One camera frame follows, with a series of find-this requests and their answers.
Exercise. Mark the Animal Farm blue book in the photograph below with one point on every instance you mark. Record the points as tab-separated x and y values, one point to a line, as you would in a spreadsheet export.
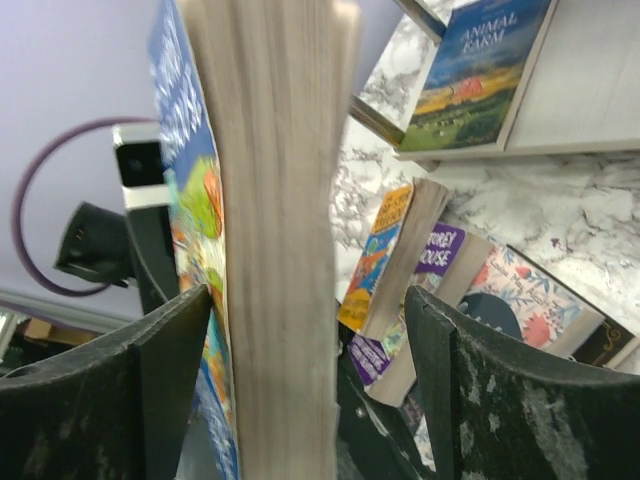
477	79

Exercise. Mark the white two-tier wooden shelf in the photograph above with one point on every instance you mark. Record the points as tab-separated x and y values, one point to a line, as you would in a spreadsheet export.
583	95

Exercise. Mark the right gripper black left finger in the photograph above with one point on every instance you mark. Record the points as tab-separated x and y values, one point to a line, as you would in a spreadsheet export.
116	407

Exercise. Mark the blue 91-Storey Treehouse book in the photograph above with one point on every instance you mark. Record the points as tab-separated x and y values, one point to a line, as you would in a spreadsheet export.
251	99

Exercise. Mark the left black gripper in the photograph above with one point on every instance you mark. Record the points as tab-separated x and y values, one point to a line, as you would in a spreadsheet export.
104	247

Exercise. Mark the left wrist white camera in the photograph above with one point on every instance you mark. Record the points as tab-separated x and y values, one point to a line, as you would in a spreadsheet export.
137	152

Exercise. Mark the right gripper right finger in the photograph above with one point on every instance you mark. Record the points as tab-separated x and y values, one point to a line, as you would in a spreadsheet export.
497	408

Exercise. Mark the Little Women dark book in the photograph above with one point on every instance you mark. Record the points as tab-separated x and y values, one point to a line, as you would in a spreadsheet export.
511	295

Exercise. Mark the orange 130-Storey Treehouse book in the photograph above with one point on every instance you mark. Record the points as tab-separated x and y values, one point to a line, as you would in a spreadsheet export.
398	236

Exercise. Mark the purple Treehouse book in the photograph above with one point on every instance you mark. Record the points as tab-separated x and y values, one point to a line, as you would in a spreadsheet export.
448	264

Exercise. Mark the thin dark patterned book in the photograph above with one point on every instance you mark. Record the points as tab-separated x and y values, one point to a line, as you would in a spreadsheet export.
609	344

